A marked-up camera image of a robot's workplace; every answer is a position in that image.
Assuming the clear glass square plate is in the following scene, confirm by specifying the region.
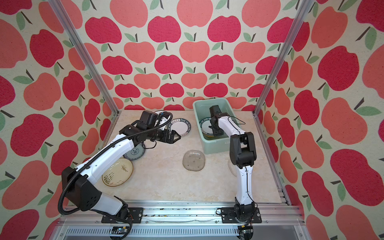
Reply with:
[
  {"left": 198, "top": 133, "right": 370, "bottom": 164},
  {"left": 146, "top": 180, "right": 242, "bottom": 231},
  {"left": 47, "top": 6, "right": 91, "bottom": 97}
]
[{"left": 183, "top": 150, "right": 206, "bottom": 172}]

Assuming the white plate blue rim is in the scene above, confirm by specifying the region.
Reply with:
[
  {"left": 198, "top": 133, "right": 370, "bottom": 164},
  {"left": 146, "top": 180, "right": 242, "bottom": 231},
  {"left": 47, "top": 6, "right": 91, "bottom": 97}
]
[{"left": 155, "top": 111, "right": 169, "bottom": 119}]

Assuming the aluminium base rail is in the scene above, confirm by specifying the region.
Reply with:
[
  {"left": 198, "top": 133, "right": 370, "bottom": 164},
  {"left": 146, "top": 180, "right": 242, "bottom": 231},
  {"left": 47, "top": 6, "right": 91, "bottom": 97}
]
[{"left": 48, "top": 201, "right": 311, "bottom": 240}]

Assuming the cream plate brown rim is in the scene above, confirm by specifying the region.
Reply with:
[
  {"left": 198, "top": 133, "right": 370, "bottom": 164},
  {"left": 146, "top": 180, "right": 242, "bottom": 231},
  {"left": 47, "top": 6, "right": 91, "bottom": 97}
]
[{"left": 102, "top": 158, "right": 134, "bottom": 187}]

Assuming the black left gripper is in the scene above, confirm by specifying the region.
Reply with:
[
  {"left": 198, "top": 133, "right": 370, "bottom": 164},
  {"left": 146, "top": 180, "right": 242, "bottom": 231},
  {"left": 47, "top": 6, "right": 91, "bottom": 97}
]
[{"left": 147, "top": 126, "right": 182, "bottom": 144}]

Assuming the mint green plastic bin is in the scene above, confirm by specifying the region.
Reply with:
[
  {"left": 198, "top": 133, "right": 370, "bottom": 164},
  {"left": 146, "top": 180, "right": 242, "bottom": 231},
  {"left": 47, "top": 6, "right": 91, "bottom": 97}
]
[{"left": 193, "top": 98, "right": 236, "bottom": 155}]

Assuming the aluminium corner post left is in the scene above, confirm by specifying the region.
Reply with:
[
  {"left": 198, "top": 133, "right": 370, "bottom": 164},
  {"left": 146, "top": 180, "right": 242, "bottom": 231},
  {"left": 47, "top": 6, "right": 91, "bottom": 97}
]
[{"left": 48, "top": 0, "right": 120, "bottom": 117}]

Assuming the aluminium corner post right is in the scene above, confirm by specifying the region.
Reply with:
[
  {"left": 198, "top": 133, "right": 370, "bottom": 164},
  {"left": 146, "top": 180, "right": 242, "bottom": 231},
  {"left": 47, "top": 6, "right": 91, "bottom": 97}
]
[{"left": 253, "top": 0, "right": 315, "bottom": 120}]

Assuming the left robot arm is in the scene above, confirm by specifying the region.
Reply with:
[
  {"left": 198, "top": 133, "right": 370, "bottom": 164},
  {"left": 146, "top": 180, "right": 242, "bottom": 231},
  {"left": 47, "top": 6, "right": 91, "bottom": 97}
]
[{"left": 58, "top": 111, "right": 181, "bottom": 224}]

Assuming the clear glass round plate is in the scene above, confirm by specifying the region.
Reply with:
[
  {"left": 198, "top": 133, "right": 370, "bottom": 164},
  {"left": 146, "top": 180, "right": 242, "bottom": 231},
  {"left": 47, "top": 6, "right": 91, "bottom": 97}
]
[{"left": 228, "top": 160, "right": 238, "bottom": 177}]

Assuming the aluminium corner post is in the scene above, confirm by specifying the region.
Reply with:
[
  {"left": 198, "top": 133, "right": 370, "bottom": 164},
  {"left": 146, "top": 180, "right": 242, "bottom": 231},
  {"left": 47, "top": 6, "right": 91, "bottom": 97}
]
[
  {"left": 48, "top": 0, "right": 120, "bottom": 117},
  {"left": 253, "top": 0, "right": 315, "bottom": 120}
]

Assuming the blue floral patterned plate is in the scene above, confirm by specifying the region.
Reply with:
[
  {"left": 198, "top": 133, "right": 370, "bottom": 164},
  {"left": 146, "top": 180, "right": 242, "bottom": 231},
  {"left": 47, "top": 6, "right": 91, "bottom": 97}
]
[{"left": 123, "top": 143, "right": 146, "bottom": 161}]

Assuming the green rim plate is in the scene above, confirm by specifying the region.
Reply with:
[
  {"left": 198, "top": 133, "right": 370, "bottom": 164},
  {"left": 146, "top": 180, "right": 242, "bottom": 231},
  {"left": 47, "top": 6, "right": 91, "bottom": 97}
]
[
  {"left": 199, "top": 117, "right": 224, "bottom": 140},
  {"left": 169, "top": 118, "right": 191, "bottom": 137}
]

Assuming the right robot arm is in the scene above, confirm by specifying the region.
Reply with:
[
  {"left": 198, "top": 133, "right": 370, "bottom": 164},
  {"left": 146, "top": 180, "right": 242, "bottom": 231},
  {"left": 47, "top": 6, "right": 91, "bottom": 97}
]
[{"left": 210, "top": 105, "right": 257, "bottom": 224}]

